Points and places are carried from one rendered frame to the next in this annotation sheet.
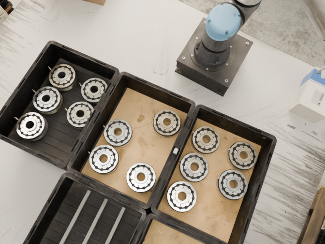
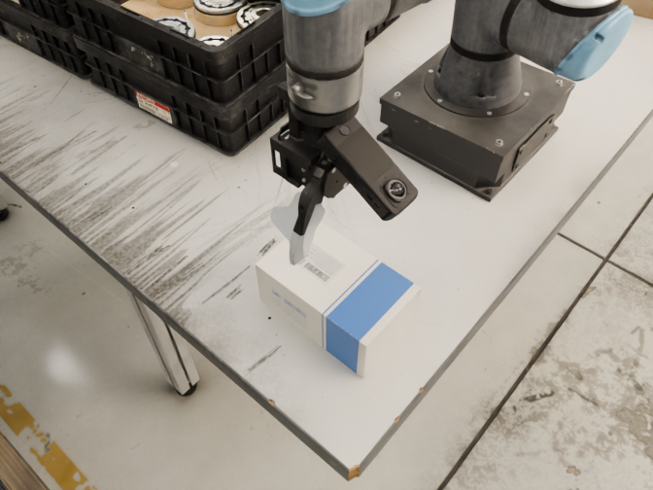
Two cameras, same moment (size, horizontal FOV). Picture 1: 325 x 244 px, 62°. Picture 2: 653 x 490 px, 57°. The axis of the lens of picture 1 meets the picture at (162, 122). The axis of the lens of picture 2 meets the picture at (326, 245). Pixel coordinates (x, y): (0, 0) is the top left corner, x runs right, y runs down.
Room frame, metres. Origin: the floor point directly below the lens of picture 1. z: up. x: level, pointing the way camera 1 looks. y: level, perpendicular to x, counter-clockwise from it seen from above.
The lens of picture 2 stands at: (0.66, -1.12, 1.46)
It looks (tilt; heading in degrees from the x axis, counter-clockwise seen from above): 51 degrees down; 107
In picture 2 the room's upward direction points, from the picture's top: straight up
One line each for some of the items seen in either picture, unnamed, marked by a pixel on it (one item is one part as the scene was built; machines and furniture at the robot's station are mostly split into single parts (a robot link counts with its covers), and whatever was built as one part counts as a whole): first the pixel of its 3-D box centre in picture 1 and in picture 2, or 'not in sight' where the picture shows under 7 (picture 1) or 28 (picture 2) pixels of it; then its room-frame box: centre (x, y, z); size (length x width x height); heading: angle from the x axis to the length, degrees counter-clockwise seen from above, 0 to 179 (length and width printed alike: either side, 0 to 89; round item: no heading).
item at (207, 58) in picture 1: (214, 45); (481, 59); (0.66, -0.18, 0.85); 0.15 x 0.15 x 0.10
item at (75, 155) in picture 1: (134, 135); not in sight; (0.23, 0.09, 0.92); 0.40 x 0.30 x 0.02; 161
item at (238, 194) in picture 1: (232, 184); (166, 32); (0.11, -0.27, 0.86); 0.10 x 0.10 x 0.01
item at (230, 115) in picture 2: not in sight; (204, 59); (0.13, -0.19, 0.76); 0.40 x 0.30 x 0.12; 161
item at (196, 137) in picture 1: (206, 139); (263, 17); (0.26, -0.16, 0.86); 0.10 x 0.10 x 0.01
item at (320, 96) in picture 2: not in sight; (323, 79); (0.52, -0.64, 1.10); 0.08 x 0.08 x 0.05
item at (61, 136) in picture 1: (62, 105); not in sight; (0.33, 0.37, 0.87); 0.40 x 0.30 x 0.11; 161
